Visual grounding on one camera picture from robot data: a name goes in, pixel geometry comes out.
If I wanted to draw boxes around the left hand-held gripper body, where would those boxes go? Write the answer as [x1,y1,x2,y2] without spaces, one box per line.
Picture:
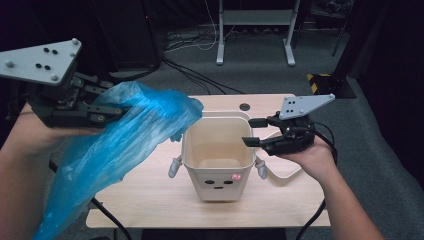
[0,38,84,129]

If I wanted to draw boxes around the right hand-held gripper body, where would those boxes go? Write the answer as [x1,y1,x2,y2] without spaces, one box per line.
[264,93,336,157]

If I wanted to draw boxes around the blue plastic bag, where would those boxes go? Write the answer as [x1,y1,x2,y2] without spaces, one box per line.
[33,80,204,240]

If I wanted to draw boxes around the cream trash bin with face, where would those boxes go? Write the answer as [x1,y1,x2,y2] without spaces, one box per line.
[168,115,269,203]

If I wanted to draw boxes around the person's right hand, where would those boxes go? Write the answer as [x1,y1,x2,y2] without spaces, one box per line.
[285,134,338,183]

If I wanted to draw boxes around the person's left hand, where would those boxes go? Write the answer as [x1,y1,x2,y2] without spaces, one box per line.
[3,102,105,158]

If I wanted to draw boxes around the black stand with striped base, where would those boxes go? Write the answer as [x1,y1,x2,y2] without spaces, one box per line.
[306,0,388,100]

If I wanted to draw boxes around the dark cabinet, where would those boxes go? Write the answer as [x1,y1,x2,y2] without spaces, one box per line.
[79,0,163,73]

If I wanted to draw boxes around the black thin stand leg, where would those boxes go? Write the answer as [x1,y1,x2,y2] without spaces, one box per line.
[331,18,349,58]

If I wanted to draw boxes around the white metal stand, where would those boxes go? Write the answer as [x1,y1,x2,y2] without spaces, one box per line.
[215,0,301,67]

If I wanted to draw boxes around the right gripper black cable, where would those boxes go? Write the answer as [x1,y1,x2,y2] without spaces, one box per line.
[294,121,338,240]

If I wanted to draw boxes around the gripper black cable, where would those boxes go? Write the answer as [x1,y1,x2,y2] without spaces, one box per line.
[294,121,338,240]
[49,159,134,240]

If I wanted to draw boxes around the floor cables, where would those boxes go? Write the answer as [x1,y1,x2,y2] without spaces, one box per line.
[162,0,246,95]

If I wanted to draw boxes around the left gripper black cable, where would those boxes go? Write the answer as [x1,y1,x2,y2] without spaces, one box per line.
[49,159,134,240]

